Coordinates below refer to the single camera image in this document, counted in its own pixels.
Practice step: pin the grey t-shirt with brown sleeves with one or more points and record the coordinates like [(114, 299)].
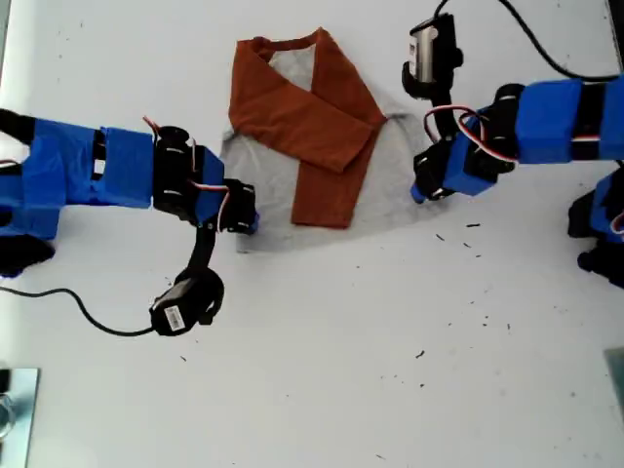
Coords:
[(273, 122)]

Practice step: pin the gripper camera stalk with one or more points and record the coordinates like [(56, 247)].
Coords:
[(446, 122), (202, 248)]

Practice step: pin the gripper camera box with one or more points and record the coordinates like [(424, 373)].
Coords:
[(431, 53), (190, 302)]

